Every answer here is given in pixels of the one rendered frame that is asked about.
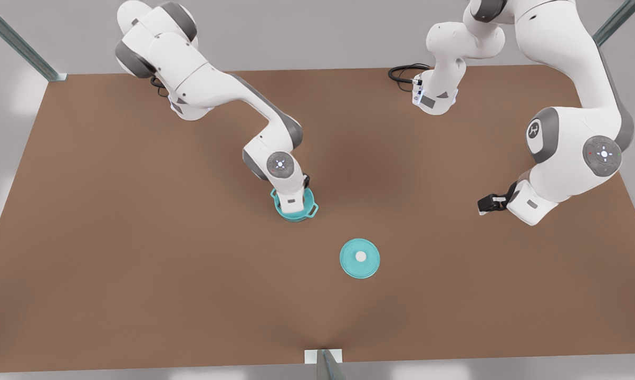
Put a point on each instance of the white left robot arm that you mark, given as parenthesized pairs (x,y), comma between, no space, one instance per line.
(565,132)

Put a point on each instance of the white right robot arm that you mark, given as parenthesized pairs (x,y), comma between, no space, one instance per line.
(201,79)

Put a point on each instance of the silver frame post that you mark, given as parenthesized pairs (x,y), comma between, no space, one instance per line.
(325,364)
(615,21)
(17,39)

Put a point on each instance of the teal pot lid white knob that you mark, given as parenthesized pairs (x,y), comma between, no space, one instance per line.
(352,266)

